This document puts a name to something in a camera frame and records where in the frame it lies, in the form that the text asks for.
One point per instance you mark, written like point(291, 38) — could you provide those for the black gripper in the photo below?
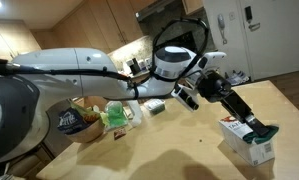
point(215, 88)

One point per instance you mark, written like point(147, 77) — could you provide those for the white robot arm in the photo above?
point(31, 83)

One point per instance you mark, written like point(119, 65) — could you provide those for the white tea box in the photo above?
point(241, 138)

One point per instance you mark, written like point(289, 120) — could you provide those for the green foil tea pouch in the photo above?
point(254, 138)

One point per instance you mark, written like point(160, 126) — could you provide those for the pair of sneakers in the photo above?
point(238, 78)

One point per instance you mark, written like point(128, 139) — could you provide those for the small brown snack packet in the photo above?
point(119, 133)

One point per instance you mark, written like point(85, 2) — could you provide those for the green plastic bag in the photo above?
point(113, 116)

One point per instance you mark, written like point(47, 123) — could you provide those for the wooden bowl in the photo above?
point(88, 134)

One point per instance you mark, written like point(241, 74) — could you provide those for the blue and green snack bag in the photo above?
point(76, 118)

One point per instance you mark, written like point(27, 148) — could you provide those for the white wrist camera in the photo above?
point(186, 96)

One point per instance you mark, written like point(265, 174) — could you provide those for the wall phone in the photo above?
point(221, 25)

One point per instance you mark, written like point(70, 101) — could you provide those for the black door handle lock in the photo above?
point(249, 17)

